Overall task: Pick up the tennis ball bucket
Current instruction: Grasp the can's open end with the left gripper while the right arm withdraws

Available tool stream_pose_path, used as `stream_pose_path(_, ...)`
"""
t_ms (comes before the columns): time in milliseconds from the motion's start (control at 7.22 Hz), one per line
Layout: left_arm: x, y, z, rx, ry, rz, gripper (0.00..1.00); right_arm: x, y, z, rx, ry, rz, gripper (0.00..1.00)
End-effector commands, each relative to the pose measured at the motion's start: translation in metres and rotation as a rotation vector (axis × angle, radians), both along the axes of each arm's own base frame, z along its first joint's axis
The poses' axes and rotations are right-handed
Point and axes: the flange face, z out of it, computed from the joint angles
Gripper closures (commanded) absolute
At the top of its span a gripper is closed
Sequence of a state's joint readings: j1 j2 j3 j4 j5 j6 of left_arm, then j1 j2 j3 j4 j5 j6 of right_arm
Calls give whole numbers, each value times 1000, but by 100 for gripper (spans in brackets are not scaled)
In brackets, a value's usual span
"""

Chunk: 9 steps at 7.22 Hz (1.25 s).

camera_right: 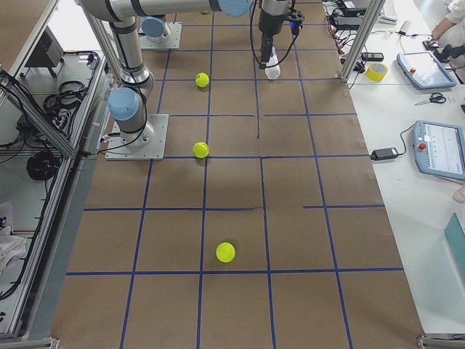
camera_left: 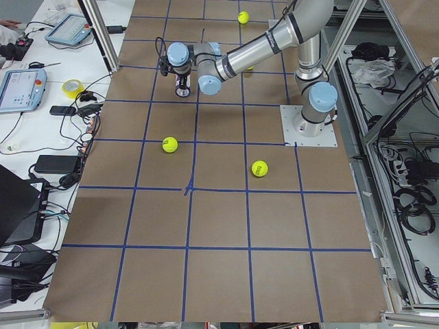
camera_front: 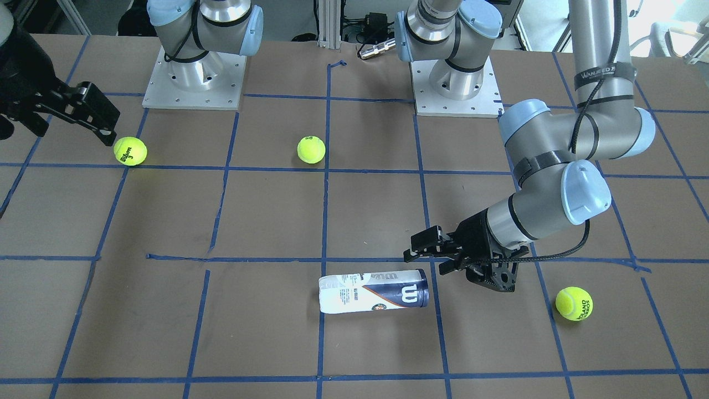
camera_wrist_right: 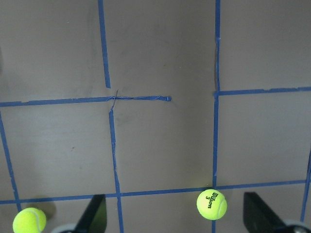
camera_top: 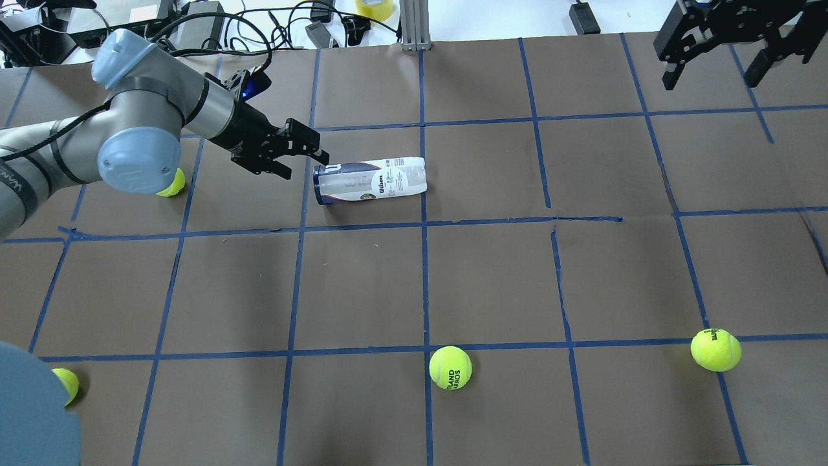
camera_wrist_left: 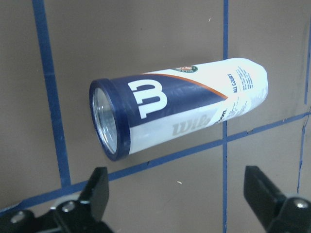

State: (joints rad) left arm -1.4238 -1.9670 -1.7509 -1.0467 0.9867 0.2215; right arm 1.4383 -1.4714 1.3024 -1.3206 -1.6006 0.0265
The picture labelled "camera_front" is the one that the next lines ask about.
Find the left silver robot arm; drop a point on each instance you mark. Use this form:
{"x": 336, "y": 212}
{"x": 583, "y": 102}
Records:
{"x": 552, "y": 156}

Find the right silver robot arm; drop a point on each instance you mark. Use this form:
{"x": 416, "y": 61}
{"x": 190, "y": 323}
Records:
{"x": 189, "y": 30}

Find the white blue tennis ball can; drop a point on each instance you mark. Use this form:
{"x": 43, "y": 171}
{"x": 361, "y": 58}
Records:
{"x": 384, "y": 290}

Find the silver metal cylinder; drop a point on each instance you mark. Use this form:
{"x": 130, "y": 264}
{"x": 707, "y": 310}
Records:
{"x": 376, "y": 49}

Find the tennis ball centre back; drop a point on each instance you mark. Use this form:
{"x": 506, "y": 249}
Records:
{"x": 311, "y": 149}

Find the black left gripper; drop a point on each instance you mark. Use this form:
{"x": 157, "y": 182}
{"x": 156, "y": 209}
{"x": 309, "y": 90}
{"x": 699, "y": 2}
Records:
{"x": 475, "y": 235}

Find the tennis ball near base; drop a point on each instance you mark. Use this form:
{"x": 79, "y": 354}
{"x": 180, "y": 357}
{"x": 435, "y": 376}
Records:
{"x": 130, "y": 151}

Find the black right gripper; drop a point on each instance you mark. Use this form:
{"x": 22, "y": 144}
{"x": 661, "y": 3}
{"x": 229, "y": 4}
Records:
{"x": 26, "y": 83}

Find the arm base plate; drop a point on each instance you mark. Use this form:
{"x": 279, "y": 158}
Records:
{"x": 213, "y": 83}
{"x": 441, "y": 91}

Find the tennis ball front Roland Garros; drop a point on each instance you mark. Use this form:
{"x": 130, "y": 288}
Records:
{"x": 574, "y": 303}

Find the aluminium frame post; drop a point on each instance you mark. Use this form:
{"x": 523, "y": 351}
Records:
{"x": 329, "y": 24}

